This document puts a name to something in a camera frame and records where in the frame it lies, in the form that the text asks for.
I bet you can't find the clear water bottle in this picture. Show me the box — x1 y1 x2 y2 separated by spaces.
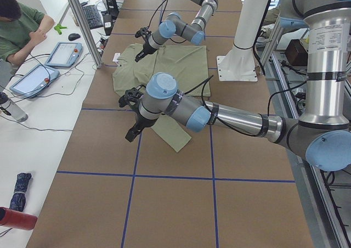
0 92 28 122

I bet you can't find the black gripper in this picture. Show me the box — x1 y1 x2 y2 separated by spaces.
125 114 156 142
135 40 156 62

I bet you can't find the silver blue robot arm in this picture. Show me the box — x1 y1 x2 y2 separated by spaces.
119 0 350 171
135 0 218 62

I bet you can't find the black computer mouse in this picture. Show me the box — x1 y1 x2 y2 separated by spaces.
68 33 81 41

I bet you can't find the brown cardboard box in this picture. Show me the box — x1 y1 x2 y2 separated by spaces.
284 39 308 67

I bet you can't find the person in green shirt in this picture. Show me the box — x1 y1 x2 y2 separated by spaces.
1 0 54 67

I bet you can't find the white paper hang tag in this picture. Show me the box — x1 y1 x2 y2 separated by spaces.
112 53 121 65

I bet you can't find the olive green long-sleeve shirt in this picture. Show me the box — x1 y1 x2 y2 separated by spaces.
112 43 212 153

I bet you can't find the red cylindrical bottle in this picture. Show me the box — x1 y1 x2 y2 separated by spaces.
1 207 38 230

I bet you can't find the blue teach pendant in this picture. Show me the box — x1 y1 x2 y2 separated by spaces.
10 65 60 98
45 42 83 68

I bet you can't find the aluminium frame post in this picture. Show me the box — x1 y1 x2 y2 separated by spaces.
68 0 103 69

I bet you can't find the near blue teach pendant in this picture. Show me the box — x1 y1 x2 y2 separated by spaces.
10 65 60 98

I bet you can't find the black keyboard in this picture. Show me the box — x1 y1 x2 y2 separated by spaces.
82 5 104 29

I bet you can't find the far blue teach pendant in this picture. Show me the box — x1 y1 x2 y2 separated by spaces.
45 42 83 68

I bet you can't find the folded dark blue umbrella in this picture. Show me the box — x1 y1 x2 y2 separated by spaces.
9 173 32 212

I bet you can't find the green plastic object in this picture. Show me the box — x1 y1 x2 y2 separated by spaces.
54 23 67 35

